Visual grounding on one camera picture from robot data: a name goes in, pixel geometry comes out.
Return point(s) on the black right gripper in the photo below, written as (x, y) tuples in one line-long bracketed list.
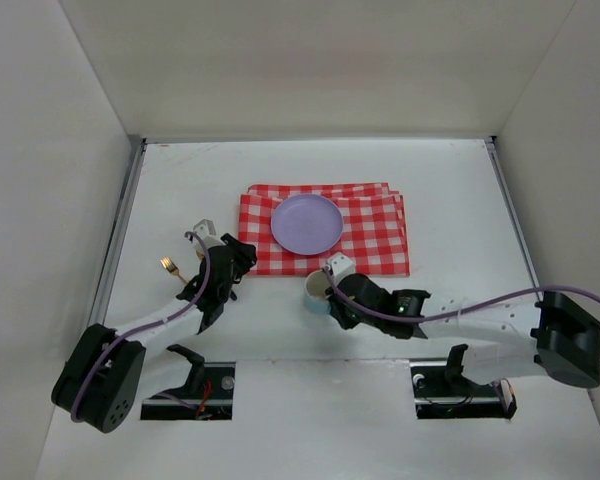
[(337, 306)]

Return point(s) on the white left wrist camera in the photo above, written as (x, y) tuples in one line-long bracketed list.
[(206, 234)]

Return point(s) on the red white checkered cloth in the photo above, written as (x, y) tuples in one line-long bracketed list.
[(374, 228)]

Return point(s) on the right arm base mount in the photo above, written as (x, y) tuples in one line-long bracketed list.
[(441, 392)]

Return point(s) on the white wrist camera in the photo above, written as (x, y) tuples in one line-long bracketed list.
[(206, 234), (340, 266)]

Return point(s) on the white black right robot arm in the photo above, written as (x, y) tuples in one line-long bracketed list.
[(553, 337)]

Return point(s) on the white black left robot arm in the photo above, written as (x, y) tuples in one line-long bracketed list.
[(110, 368)]

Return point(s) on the right aluminium table rail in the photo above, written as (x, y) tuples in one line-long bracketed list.
[(492, 150)]

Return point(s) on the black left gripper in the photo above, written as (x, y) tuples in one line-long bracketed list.
[(238, 253)]

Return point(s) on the blue white ceramic mug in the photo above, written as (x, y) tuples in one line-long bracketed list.
[(315, 293)]

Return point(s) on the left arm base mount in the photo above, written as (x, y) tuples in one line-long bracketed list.
[(210, 395)]

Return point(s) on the left aluminium table rail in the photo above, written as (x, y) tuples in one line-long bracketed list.
[(98, 309)]

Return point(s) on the lilac plastic plate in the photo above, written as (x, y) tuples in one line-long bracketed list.
[(307, 224)]

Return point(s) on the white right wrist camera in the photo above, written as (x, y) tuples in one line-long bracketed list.
[(340, 266)]

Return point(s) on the black handled gold fork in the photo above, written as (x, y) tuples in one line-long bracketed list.
[(168, 264)]

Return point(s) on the aluminium table rail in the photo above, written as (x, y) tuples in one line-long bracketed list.
[(492, 150), (98, 309)]

